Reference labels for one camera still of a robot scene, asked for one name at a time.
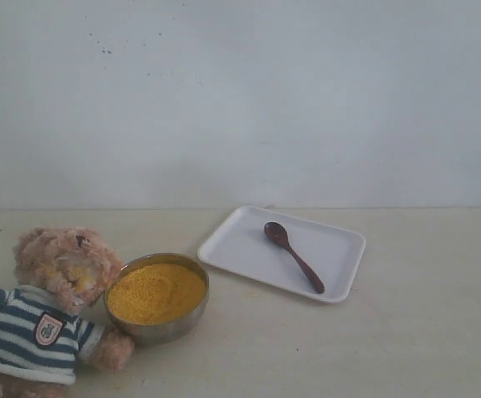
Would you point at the dark brown wooden spoon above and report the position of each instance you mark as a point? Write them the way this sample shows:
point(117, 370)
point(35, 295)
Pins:
point(277, 234)

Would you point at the beige teddy bear striped shirt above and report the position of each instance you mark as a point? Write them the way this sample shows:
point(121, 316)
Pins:
point(59, 272)

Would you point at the white rectangular tray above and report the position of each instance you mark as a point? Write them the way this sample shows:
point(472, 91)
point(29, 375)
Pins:
point(239, 246)

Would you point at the steel bowl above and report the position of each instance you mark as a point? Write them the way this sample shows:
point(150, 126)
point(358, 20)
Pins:
point(164, 332)

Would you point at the yellow millet grains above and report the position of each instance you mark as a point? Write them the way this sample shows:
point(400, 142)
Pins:
point(156, 294)

